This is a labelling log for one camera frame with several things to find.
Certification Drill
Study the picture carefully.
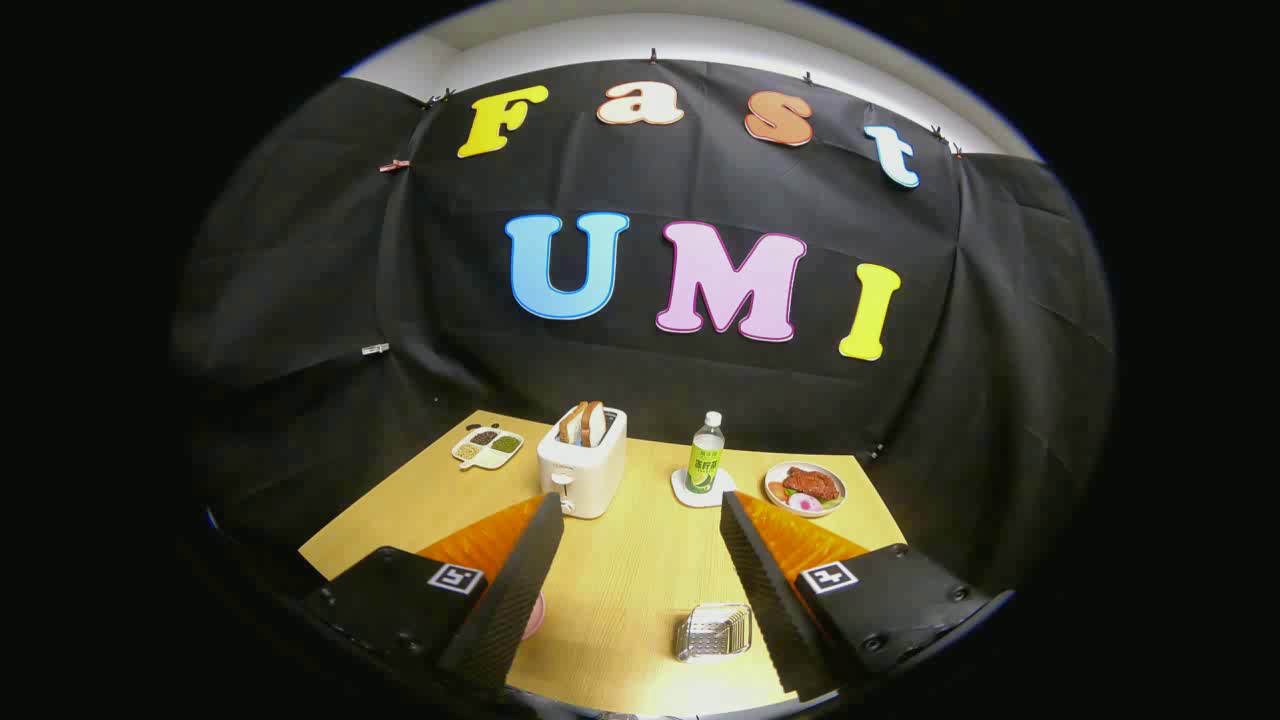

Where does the green label drink bottle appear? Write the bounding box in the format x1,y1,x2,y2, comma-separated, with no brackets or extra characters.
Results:
686,411,726,495

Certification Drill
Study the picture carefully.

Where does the plate of meat and vegetables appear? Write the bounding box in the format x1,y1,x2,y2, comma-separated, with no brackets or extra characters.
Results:
764,461,848,518

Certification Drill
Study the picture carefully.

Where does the white toaster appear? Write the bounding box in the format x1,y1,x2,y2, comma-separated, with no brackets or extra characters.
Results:
537,405,629,520

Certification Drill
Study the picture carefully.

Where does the black backdrop cloth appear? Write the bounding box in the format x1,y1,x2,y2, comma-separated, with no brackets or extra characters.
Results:
170,58,1116,601

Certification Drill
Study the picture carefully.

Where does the silver wire metal basket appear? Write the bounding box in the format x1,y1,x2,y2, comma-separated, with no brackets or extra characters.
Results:
674,603,753,663

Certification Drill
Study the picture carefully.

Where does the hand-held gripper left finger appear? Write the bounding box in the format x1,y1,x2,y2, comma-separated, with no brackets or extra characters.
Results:
305,492,566,701

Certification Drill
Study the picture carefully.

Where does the white divided dish with beans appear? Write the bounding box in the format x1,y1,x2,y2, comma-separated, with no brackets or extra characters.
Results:
451,426,524,471

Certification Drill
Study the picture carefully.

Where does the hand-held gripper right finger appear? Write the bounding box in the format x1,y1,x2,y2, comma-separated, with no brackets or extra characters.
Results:
720,490,993,701

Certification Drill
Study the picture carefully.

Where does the white square coaster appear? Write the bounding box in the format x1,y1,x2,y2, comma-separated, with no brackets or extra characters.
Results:
670,465,738,509

